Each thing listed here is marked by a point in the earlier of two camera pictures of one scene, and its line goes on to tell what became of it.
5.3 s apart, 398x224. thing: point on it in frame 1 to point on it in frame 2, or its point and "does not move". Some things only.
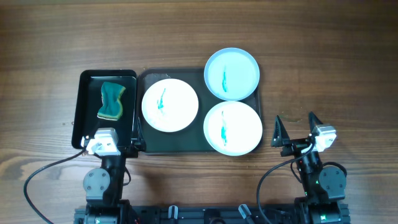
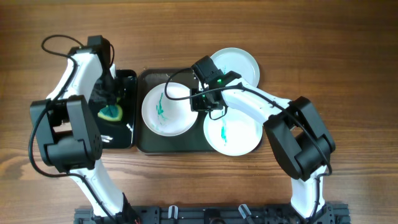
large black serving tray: (191, 140) does not move
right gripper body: (295, 146) to (202, 101)
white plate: (170, 105) does not move
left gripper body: (130, 150) to (106, 89)
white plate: (232, 128) does not move
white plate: (232, 74) does not move
